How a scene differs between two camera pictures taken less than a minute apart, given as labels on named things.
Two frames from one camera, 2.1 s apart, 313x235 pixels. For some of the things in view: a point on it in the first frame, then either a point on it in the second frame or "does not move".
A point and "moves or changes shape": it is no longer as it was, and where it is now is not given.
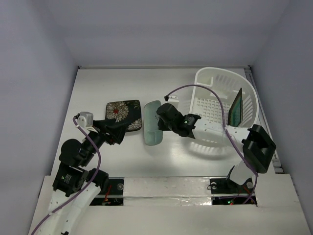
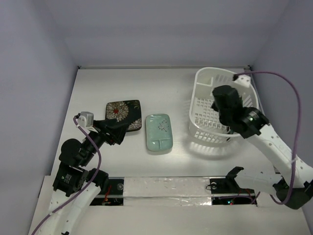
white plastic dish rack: x=206 y=103 does not move
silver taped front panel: x=167 y=191 does not move
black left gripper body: x=102 y=133 does not move
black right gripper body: x=166 y=116 → x=226 y=97
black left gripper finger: x=118 y=134 does not move
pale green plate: x=152 y=135 moves or changes shape
